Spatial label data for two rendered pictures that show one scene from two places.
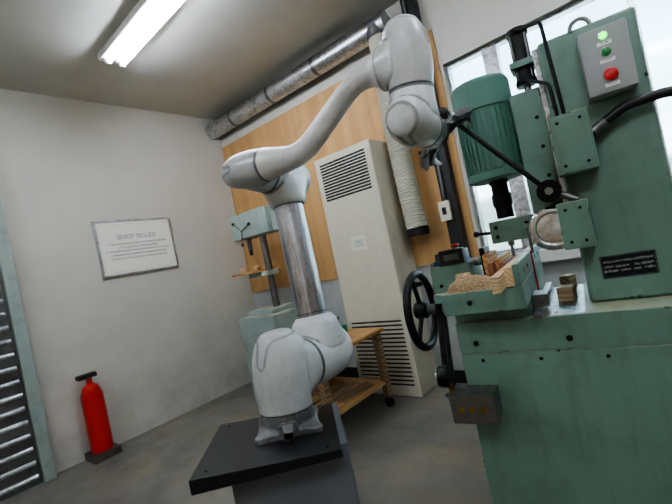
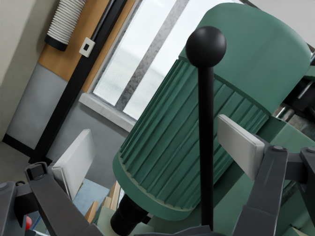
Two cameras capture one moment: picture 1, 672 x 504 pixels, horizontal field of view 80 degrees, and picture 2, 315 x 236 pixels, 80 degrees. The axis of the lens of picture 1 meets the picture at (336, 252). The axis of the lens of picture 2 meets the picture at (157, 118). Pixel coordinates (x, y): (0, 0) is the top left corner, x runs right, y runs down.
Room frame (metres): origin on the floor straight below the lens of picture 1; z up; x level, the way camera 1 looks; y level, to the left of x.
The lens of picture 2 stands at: (1.09, -0.28, 1.39)
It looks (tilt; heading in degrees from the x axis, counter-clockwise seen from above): 13 degrees down; 316
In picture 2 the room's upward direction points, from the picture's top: 33 degrees clockwise
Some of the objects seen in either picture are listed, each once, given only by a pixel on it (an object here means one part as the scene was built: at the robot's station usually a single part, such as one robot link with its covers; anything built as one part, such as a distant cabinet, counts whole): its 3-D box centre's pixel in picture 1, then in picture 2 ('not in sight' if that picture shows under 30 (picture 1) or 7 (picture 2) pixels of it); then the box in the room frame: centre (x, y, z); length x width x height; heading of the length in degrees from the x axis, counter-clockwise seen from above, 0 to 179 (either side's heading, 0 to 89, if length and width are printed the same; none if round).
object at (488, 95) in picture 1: (488, 132); (198, 117); (1.28, -0.55, 1.35); 0.18 x 0.18 x 0.31
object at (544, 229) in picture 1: (553, 227); not in sight; (1.11, -0.60, 1.02); 0.12 x 0.03 x 0.12; 59
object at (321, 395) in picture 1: (326, 373); not in sight; (2.65, 0.22, 0.32); 0.66 x 0.57 x 0.64; 139
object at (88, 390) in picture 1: (95, 414); not in sight; (2.89, 1.92, 0.30); 0.19 x 0.18 x 0.60; 50
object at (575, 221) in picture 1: (576, 224); not in sight; (1.05, -0.63, 1.02); 0.09 x 0.07 x 0.12; 149
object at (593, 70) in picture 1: (606, 61); not in sight; (1.00, -0.75, 1.40); 0.10 x 0.06 x 0.16; 59
